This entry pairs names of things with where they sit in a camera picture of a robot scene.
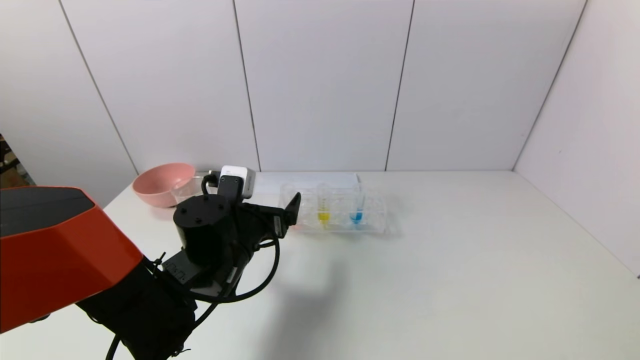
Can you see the clear glass beaker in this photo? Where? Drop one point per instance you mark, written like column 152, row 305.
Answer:
column 187, row 187

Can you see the flat white slab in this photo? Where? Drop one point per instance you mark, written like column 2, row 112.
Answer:
column 300, row 179

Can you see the test tube with yellow pigment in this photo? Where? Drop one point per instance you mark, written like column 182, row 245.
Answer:
column 324, row 216

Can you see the orange and black left arm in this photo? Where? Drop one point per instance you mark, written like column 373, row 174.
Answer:
column 60, row 255

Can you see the clear acrylic test tube rack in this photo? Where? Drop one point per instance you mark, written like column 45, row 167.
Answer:
column 370, row 215

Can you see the pink plastic bowl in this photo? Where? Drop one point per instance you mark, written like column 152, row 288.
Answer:
column 157, row 185

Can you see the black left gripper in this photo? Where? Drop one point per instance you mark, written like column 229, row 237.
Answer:
column 276, row 221

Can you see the test tube with blue pigment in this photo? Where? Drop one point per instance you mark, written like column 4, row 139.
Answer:
column 356, row 216

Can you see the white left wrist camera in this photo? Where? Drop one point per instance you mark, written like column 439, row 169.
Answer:
column 237, row 179

